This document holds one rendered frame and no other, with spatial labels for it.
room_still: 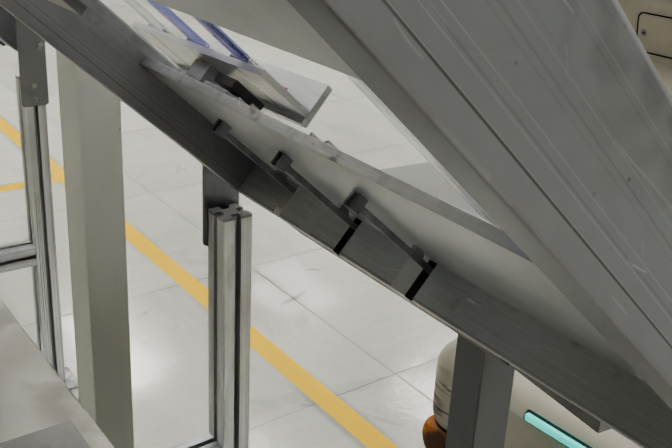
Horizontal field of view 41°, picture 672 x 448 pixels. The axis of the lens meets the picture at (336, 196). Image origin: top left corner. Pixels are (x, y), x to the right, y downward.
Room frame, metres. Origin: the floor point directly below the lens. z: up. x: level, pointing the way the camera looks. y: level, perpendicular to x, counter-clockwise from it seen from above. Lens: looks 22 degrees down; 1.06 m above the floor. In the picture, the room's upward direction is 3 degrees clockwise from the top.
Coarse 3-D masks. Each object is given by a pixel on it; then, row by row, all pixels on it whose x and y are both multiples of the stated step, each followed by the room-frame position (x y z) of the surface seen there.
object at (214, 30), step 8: (192, 16) 1.12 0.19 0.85; (200, 24) 1.13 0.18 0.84; (208, 24) 1.12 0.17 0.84; (216, 32) 1.13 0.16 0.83; (224, 32) 1.13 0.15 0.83; (224, 40) 1.13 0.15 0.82; (232, 40) 1.14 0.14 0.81; (232, 48) 1.14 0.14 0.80; (240, 48) 1.15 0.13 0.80; (240, 56) 1.15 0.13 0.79; (248, 56) 1.16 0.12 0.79
